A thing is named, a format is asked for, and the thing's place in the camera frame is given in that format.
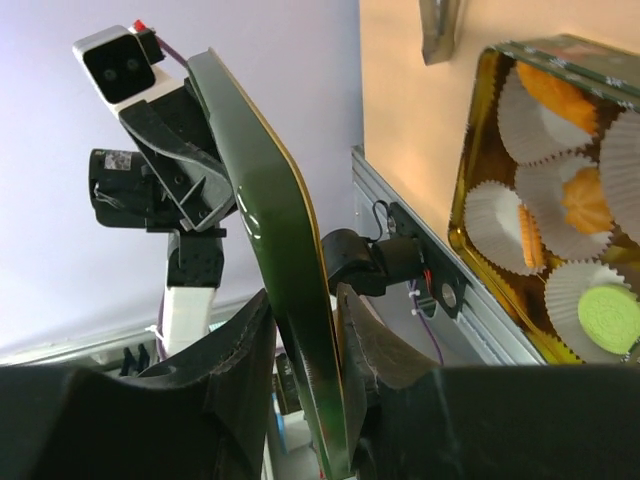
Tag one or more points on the metal tongs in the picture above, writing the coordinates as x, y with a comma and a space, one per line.
439, 26

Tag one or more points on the tan round cookie top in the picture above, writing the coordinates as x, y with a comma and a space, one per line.
530, 238

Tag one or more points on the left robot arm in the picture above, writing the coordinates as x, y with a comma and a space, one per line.
194, 268

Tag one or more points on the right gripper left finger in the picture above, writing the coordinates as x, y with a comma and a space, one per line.
200, 414

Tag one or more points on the gold cookie tin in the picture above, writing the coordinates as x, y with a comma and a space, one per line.
609, 79

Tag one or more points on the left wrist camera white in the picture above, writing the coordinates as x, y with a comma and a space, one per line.
123, 65

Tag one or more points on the gold tin lid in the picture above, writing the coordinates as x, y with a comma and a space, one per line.
279, 219

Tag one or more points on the green round cookie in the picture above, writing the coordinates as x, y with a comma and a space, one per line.
609, 315

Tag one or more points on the white paper cup bottom-left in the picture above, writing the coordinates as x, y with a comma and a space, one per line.
492, 224

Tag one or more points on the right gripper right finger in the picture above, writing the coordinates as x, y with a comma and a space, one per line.
410, 418

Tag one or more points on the white paper cup top-left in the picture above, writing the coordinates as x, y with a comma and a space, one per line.
529, 131

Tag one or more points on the swirl butter cookie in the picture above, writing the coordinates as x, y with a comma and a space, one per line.
585, 203

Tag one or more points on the white paper cup top-right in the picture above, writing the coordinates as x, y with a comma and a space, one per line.
619, 169

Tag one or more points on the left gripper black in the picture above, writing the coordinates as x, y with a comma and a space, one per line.
173, 180

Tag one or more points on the white paper cup bottom-right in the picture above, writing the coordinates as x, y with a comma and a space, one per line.
563, 289

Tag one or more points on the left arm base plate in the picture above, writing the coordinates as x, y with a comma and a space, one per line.
402, 252

